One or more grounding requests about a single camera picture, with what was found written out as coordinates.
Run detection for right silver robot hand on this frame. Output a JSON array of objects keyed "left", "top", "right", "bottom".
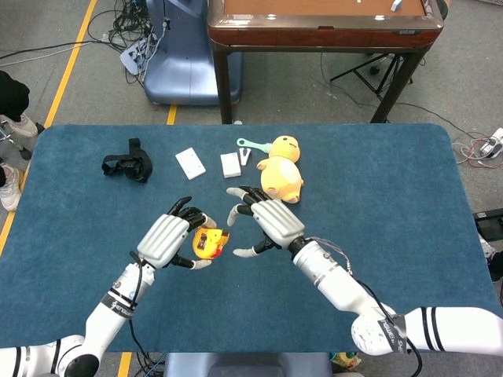
[{"left": 226, "top": 185, "right": 307, "bottom": 259}]

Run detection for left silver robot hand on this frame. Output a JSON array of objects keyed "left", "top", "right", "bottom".
[{"left": 136, "top": 196, "right": 218, "bottom": 271}]

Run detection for brown mahjong table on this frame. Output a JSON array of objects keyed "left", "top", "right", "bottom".
[{"left": 207, "top": 0, "right": 445, "bottom": 125}]

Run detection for black fabric strap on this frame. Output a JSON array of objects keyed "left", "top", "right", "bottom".
[{"left": 101, "top": 137, "right": 153, "bottom": 184}]

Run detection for flat white plastic box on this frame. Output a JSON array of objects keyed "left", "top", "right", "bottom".
[{"left": 174, "top": 147, "right": 207, "bottom": 181}]

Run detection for white floor power strip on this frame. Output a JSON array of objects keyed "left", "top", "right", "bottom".
[{"left": 119, "top": 37, "right": 158, "bottom": 75}]

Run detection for hanging pendant cable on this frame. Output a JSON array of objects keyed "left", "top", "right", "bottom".
[{"left": 141, "top": 0, "right": 171, "bottom": 79}]

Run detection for white sneaker with beige trim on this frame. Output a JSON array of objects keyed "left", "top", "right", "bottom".
[{"left": 0, "top": 164, "right": 25, "bottom": 212}]

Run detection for black tripod stand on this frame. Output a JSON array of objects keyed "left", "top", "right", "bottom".
[{"left": 329, "top": 53, "right": 416, "bottom": 101}]

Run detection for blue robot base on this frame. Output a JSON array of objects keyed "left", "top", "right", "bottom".
[{"left": 143, "top": 0, "right": 243, "bottom": 107}]

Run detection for yellow tape measure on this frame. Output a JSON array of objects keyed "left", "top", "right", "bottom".
[{"left": 191, "top": 226, "right": 230, "bottom": 261}]

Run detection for black floor cable tangle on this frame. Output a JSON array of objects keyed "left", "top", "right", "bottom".
[{"left": 0, "top": 0, "right": 158, "bottom": 86}]

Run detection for thin wrist wires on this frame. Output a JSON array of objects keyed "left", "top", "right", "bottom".
[{"left": 312, "top": 236, "right": 355, "bottom": 273}]

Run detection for coloured floor wires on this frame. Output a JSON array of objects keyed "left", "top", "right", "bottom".
[{"left": 450, "top": 131, "right": 503, "bottom": 170}]

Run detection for grey robot torso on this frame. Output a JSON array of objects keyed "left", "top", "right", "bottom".
[{"left": 163, "top": 351, "right": 335, "bottom": 377}]

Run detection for black trouser leg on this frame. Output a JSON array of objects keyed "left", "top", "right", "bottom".
[{"left": 0, "top": 70, "right": 31, "bottom": 123}]

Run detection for yellow plush duck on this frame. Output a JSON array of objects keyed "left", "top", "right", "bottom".
[{"left": 256, "top": 134, "right": 305, "bottom": 204}]

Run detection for white power adapter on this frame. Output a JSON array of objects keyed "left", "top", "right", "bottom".
[{"left": 479, "top": 127, "right": 503, "bottom": 160}]

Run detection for white rectangular block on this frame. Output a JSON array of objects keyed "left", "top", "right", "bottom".
[{"left": 220, "top": 152, "right": 242, "bottom": 179}]

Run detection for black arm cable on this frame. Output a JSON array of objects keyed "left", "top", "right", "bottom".
[{"left": 127, "top": 250, "right": 152, "bottom": 357}]

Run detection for white sneaker with grey sole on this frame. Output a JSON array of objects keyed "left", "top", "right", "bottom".
[{"left": 0, "top": 112, "right": 46, "bottom": 138}]

